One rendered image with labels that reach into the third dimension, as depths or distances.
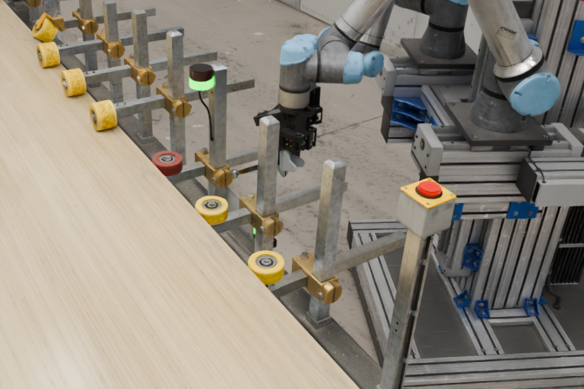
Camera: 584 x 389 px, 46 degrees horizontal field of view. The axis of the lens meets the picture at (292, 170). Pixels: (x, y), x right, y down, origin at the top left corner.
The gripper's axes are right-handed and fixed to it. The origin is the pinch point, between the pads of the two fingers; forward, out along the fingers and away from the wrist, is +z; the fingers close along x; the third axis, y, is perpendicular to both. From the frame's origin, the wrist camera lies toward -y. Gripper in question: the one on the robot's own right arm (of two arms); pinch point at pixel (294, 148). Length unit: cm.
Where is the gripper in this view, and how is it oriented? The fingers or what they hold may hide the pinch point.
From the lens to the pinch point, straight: 210.6
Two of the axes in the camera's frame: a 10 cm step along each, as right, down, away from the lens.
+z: -0.4, 8.5, 5.3
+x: -5.6, -4.6, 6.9
